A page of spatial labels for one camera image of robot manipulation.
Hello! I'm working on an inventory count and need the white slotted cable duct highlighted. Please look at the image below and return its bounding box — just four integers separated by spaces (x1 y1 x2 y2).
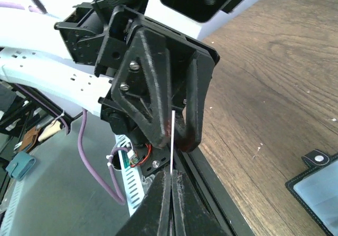
1 135 145 235

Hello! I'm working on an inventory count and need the black leather card holder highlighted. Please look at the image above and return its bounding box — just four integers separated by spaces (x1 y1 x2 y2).
285 149 337 235

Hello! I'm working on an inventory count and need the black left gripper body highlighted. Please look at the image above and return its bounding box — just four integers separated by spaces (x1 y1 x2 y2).
55 3 220 146

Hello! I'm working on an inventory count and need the teal card holder off table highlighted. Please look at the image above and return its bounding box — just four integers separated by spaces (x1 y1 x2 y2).
5 151 36 181

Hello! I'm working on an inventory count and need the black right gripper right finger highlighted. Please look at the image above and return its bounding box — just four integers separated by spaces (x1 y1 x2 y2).
171 170 227 235

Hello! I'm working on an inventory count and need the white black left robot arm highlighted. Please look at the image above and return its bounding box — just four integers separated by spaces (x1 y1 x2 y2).
1 0 236 152

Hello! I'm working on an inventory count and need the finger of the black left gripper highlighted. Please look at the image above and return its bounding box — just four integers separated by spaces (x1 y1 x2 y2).
174 51 214 152
111 27 172 148

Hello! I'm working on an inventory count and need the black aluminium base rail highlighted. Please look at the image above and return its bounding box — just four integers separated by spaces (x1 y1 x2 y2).
139 140 256 236

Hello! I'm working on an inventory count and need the brown leather pouch off table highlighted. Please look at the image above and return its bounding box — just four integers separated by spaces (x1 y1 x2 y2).
19 126 40 153

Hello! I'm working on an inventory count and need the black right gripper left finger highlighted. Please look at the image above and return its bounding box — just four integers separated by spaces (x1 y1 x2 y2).
116 171 171 235

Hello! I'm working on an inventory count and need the solid red credit card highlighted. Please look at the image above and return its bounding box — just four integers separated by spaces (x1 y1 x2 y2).
170 110 175 236

